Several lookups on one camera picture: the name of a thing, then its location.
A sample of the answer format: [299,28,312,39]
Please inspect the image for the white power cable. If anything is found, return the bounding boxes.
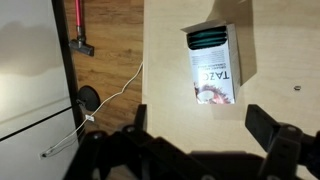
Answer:
[40,61,144,158]

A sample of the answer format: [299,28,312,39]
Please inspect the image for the white tea box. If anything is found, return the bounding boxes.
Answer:
[182,20,241,104]

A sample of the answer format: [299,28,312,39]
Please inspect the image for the small metal piece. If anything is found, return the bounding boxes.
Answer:
[294,86,301,91]

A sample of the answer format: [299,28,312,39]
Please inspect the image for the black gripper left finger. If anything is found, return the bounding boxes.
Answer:
[134,104,147,131]

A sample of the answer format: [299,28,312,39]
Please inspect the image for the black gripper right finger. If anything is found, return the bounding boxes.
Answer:
[245,104,302,152]

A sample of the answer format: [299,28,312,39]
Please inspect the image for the pink vacuum cleaner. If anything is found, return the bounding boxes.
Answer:
[69,0,94,57]

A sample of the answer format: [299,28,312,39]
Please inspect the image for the black round lamp base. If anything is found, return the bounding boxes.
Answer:
[76,85,101,111]

